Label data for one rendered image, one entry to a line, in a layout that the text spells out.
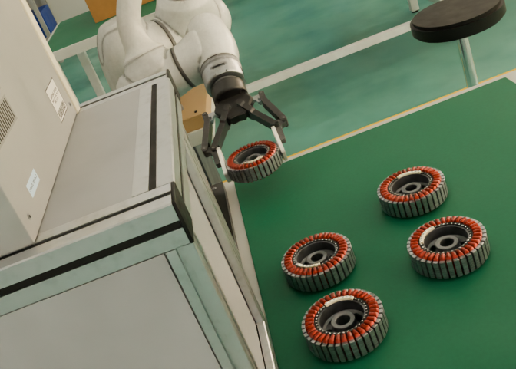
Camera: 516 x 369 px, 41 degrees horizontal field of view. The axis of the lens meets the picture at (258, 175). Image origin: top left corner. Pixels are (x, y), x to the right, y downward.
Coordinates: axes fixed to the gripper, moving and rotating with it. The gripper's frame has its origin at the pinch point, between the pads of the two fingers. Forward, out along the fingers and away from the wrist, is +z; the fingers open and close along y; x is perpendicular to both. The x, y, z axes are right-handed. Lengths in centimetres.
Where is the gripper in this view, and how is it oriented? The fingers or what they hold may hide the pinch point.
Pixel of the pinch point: (253, 159)
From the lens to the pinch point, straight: 137.0
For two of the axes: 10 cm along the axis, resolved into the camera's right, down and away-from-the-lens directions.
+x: 2.3, 5.2, 8.2
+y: 9.3, -3.6, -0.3
